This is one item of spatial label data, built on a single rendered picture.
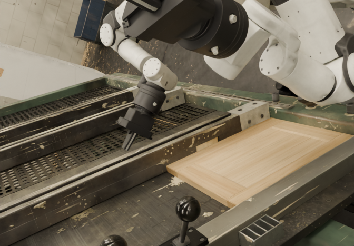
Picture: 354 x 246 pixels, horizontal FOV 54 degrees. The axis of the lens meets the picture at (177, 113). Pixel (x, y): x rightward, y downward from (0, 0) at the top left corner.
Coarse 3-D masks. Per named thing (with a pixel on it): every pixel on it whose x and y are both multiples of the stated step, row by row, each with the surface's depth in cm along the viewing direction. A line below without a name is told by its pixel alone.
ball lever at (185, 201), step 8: (184, 200) 50; (192, 200) 50; (176, 208) 50; (184, 208) 49; (192, 208) 49; (200, 208) 50; (184, 216) 49; (192, 216) 49; (184, 224) 53; (184, 232) 55; (176, 240) 57; (184, 240) 57
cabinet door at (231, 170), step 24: (216, 144) 101; (240, 144) 99; (264, 144) 96; (288, 144) 93; (312, 144) 90; (336, 144) 87; (168, 168) 94; (192, 168) 90; (216, 168) 88; (240, 168) 85; (264, 168) 83; (288, 168) 80; (216, 192) 77; (240, 192) 75
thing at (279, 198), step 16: (352, 144) 81; (320, 160) 77; (336, 160) 75; (352, 160) 77; (288, 176) 73; (304, 176) 72; (320, 176) 71; (336, 176) 74; (272, 192) 68; (288, 192) 67; (304, 192) 69; (240, 208) 66; (256, 208) 65; (272, 208) 65; (288, 208) 68; (208, 224) 63; (224, 224) 62; (240, 224) 61; (224, 240) 60
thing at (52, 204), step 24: (216, 120) 106; (240, 120) 106; (264, 120) 112; (168, 144) 94; (192, 144) 98; (96, 168) 89; (120, 168) 87; (144, 168) 91; (48, 192) 83; (72, 192) 82; (96, 192) 85; (120, 192) 88; (0, 216) 75; (24, 216) 77; (48, 216) 80; (0, 240) 75
